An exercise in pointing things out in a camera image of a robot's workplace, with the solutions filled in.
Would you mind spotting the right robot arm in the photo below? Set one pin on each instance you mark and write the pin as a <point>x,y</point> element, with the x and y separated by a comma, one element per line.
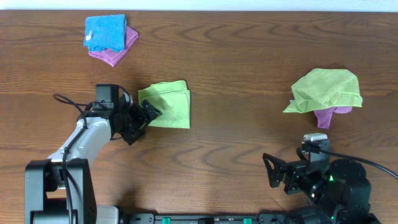
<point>338,191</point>

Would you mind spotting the crumpled purple cloth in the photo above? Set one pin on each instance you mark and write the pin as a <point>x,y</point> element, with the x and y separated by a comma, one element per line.
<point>324,116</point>

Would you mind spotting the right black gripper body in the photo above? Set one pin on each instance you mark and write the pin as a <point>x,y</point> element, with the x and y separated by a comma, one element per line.
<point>288,175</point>

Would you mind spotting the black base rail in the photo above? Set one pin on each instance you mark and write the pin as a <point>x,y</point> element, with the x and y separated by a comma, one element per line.
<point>264,218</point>

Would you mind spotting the folded blue cloth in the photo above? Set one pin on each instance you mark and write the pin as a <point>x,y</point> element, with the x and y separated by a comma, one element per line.
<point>105,32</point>

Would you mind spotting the crumpled green cloth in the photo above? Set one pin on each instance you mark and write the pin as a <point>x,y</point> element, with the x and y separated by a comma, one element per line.
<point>321,89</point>

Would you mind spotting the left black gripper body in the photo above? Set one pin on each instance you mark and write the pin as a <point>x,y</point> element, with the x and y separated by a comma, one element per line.
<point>137,118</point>

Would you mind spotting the folded purple cloth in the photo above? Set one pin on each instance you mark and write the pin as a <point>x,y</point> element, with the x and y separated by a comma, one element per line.
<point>111,57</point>

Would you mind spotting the green cloth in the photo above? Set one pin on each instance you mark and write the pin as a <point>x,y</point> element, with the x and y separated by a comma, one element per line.
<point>321,89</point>
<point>173,100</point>

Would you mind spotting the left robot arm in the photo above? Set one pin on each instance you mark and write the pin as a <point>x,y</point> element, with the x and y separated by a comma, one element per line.
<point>59,189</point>

